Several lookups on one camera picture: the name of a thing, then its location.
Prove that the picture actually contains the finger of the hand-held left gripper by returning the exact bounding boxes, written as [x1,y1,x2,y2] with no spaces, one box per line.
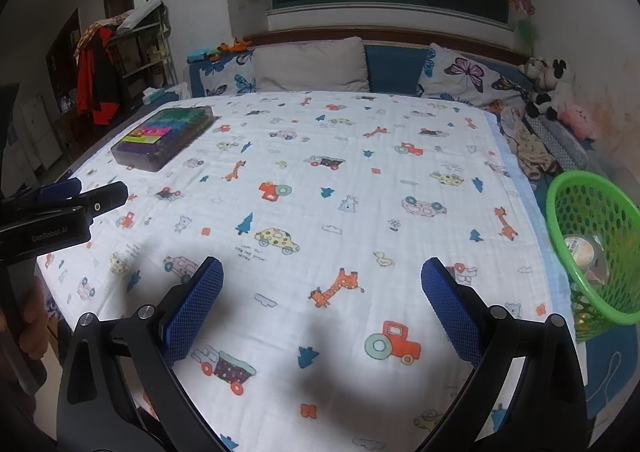
[37,178,83,205]
[75,182,129,221]

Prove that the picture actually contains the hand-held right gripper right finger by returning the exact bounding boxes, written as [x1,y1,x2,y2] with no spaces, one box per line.
[420,257,588,452]

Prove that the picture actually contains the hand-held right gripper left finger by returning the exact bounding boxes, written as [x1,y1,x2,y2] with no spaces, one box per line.
[56,256,226,452]

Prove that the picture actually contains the green plastic basket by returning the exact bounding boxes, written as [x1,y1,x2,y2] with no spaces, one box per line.
[546,171,640,344]

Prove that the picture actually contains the person's left hand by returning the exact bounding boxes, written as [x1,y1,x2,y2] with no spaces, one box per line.
[19,274,51,358]

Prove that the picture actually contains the white cabinet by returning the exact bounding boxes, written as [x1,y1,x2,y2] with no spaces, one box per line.
[15,92,63,173]

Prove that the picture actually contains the clear box coloured contents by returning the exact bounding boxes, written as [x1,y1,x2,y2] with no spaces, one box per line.
[110,106,216,174]

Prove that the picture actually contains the red jacket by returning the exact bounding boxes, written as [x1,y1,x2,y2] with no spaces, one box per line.
[75,24,123,127]

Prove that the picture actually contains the teal tissue box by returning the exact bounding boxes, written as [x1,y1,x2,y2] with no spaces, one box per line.
[142,86,191,106]

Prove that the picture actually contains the round cream cup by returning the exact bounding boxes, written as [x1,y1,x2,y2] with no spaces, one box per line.
[564,234,596,267]

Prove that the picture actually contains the metal storage shelf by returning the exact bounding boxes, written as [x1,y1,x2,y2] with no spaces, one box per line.
[107,0,178,102]

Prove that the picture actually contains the small butterfly print pillow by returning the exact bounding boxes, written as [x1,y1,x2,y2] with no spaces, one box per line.
[197,52,258,97]

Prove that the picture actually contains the white cartoon printed blanket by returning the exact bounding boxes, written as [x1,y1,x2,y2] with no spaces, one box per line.
[37,90,563,452]

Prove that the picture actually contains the beige patterned clothing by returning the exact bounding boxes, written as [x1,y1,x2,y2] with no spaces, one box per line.
[501,106,561,180]

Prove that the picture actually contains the grey patterned cloth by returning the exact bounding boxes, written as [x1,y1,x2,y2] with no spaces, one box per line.
[525,114,591,173]

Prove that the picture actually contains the pink plush toy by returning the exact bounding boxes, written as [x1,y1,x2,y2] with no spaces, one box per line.
[557,102,598,140]

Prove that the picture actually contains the large butterfly print pillow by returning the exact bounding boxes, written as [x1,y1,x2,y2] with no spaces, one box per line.
[417,42,533,107]

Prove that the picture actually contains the beige pillow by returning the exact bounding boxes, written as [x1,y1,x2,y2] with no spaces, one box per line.
[250,36,371,93]

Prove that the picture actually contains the black white cow plush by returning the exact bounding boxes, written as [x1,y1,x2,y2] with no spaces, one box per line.
[525,59,576,120]

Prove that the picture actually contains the small beige plush toy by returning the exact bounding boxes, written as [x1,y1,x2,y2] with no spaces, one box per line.
[520,56,548,80]

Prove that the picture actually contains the brown wooden headboard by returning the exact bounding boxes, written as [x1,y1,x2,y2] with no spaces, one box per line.
[242,29,531,67]

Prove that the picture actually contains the white cord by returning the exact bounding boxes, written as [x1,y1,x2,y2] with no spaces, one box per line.
[592,351,625,415]

